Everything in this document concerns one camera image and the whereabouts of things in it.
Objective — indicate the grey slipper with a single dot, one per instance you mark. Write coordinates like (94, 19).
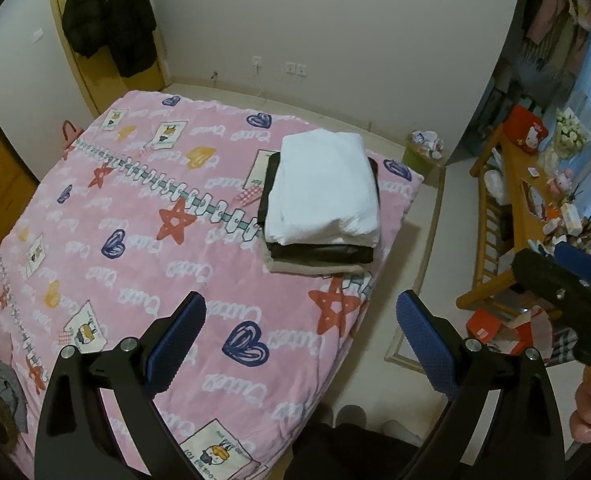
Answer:
(400, 432)
(351, 416)

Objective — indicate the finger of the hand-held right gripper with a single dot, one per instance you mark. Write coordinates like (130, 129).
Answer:
(545, 280)
(580, 265)

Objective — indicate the hanging clothes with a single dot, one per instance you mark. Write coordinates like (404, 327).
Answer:
(555, 5)

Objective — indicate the white flower bouquet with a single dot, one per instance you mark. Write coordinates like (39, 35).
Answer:
(570, 132)

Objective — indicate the pink printed blanket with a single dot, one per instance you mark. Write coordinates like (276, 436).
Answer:
(150, 270)

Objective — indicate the grey garment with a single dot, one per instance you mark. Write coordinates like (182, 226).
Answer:
(5, 385)

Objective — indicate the green trash bin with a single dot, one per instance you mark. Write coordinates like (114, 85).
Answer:
(418, 160)

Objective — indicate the person's legs in black pants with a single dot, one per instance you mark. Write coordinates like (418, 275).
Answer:
(345, 455)

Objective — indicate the dark folded garment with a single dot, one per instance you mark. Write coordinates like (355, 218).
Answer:
(315, 254)

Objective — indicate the white plastic bag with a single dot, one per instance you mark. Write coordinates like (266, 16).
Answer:
(495, 182)

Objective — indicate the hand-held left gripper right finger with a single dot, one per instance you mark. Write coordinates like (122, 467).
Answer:
(428, 340)

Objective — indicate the orange box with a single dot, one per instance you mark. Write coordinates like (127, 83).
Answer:
(483, 327)

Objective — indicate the red gift bag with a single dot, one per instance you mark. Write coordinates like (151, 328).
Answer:
(68, 132)

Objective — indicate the red cartoon box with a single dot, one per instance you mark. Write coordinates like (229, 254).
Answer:
(525, 130)

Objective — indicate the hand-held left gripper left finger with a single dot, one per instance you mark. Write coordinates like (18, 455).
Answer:
(178, 340)

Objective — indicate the white zip hoodie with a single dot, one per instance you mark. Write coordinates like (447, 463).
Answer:
(320, 190)

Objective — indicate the wooden wardrobe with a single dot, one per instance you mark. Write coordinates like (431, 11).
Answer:
(0, 185)

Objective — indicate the black hanging jacket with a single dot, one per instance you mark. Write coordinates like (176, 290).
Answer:
(110, 15)

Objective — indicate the white double wall socket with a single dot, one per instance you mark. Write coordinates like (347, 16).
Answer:
(295, 68)

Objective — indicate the wooden bench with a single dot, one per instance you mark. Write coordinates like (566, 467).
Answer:
(520, 195)

